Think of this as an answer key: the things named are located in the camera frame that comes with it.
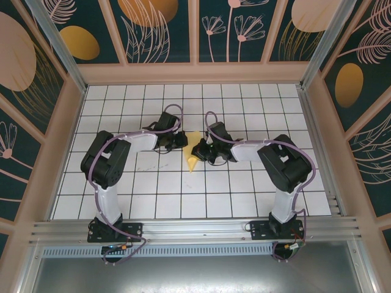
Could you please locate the grey metal sheet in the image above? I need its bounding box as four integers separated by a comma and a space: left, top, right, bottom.
18, 255, 378, 293

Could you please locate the small circuit board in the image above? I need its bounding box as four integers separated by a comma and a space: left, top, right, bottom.
101, 243, 133, 255
283, 242, 307, 253

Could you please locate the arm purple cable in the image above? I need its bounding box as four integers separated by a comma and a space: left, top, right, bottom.
204, 110, 316, 264
90, 104, 184, 267

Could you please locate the yellow cloth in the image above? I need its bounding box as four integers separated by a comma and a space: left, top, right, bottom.
183, 131, 203, 175

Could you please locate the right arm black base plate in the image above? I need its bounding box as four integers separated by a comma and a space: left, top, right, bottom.
249, 220, 306, 242

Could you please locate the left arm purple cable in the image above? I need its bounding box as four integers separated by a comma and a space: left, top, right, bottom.
90, 104, 184, 267

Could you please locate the aluminium frame post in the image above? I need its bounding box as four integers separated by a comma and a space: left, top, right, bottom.
23, 0, 89, 94
298, 0, 366, 90

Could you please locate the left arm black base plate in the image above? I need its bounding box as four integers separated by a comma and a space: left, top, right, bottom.
87, 222, 144, 244

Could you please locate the aluminium side rail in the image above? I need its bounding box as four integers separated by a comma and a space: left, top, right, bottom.
296, 87, 348, 218

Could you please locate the aluminium mounting rail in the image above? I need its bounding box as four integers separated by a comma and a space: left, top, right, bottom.
28, 215, 364, 248

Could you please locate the slotted grey cable duct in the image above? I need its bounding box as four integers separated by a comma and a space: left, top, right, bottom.
42, 243, 277, 258

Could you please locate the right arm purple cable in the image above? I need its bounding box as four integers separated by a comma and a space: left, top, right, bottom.
204, 110, 316, 264

